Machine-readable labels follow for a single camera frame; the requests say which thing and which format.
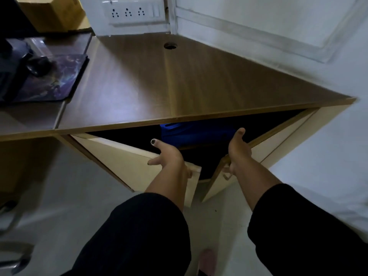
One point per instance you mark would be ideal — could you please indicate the purple printed mouse pad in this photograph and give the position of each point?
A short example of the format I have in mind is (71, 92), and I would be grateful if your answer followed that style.
(57, 80)

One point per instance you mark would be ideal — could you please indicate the brown cardboard box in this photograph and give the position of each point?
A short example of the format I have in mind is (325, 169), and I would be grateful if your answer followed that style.
(54, 12)

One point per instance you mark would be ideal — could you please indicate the blue bag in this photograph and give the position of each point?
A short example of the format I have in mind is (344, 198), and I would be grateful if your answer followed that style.
(195, 133)

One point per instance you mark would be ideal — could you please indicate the white wall socket panel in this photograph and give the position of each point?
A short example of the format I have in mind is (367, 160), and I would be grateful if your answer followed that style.
(132, 11)

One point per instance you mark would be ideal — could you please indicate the black device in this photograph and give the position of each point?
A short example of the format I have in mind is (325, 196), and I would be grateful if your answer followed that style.
(13, 66)

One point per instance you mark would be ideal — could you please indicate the person's left thumb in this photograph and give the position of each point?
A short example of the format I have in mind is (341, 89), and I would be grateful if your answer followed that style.
(157, 144)

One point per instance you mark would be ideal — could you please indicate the person's right hand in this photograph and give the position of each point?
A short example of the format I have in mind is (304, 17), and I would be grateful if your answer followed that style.
(239, 150)

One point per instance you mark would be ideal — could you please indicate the metal chair base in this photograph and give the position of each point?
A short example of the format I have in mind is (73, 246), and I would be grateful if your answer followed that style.
(13, 250)

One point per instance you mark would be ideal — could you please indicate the person's left forearm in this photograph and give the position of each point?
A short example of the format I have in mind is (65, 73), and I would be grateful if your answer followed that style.
(143, 227)

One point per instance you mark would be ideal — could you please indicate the person's left hand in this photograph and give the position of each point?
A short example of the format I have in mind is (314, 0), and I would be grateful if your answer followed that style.
(168, 158)

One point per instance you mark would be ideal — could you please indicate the person's right thumb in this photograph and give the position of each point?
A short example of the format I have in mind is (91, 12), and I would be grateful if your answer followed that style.
(240, 135)

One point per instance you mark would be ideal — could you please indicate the beige cabinet door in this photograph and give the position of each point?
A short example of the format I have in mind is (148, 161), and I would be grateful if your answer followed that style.
(271, 148)
(120, 160)

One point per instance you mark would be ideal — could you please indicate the black computer mouse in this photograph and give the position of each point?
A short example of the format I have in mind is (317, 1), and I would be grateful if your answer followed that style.
(38, 66)

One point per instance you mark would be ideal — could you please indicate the person's right forearm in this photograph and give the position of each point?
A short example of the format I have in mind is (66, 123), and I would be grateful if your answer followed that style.
(287, 227)

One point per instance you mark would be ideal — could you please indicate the brown wooden desk cabinet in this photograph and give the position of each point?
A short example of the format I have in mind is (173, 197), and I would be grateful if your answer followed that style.
(316, 126)

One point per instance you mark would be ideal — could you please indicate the pink slipper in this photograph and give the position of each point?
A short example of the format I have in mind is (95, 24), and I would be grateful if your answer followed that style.
(207, 263)

